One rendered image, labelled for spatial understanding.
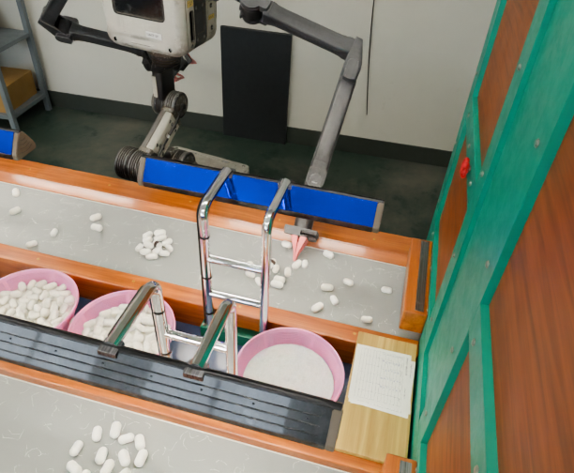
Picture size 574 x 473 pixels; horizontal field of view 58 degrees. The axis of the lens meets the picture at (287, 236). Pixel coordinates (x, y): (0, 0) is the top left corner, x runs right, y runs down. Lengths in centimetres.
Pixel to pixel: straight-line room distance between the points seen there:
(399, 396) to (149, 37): 140
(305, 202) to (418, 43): 219
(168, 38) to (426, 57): 185
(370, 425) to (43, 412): 73
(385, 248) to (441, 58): 190
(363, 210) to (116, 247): 80
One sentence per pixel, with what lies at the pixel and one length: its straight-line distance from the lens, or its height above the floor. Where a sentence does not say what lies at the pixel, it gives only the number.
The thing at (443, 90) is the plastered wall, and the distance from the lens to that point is 342.
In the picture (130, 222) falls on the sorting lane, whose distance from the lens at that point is 175.
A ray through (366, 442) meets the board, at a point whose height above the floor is 78.
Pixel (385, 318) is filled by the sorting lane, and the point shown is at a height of 74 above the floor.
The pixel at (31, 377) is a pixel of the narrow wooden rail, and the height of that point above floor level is 76.
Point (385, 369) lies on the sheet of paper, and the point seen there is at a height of 78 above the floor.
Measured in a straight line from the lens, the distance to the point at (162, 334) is 110.
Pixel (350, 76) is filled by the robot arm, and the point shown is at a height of 118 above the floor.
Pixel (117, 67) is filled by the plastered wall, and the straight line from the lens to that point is 391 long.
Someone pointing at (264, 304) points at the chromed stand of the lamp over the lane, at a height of 86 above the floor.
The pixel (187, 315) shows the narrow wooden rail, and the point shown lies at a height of 71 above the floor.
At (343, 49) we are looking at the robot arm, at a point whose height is 123.
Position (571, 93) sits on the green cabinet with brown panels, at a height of 159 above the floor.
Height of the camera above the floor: 180
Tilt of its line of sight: 40 degrees down
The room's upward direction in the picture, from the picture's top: 4 degrees clockwise
